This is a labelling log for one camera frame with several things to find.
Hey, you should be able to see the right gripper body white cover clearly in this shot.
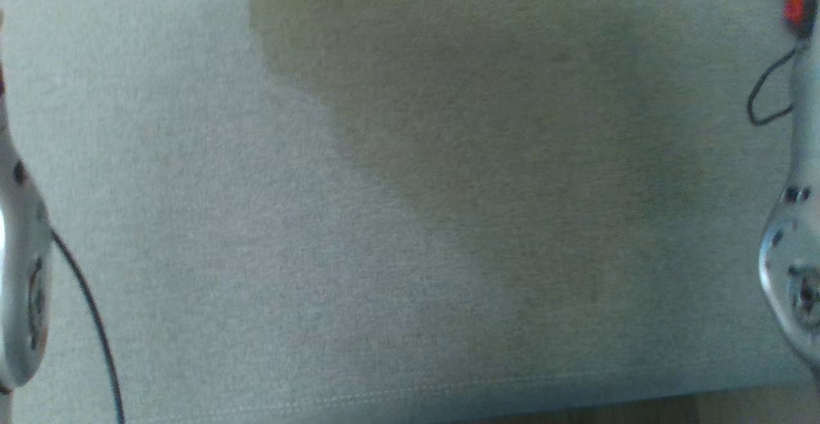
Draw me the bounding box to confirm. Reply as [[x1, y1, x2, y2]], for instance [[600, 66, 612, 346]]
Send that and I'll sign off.
[[785, 0, 820, 39]]

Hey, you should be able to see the grey sofa seat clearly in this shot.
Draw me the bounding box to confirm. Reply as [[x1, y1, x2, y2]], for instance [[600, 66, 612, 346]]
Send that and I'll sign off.
[[0, 0, 820, 424]]

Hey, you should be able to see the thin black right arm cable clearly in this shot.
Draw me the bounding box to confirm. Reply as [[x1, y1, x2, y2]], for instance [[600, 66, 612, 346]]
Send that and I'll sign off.
[[746, 46, 798, 127]]

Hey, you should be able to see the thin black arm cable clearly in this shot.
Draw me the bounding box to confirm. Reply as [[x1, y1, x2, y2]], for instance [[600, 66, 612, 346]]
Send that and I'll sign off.
[[50, 229, 126, 424], [746, 46, 798, 127]]

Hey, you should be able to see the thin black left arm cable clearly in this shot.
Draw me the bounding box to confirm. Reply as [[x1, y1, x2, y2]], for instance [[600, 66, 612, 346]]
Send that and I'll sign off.
[[50, 229, 126, 424]]

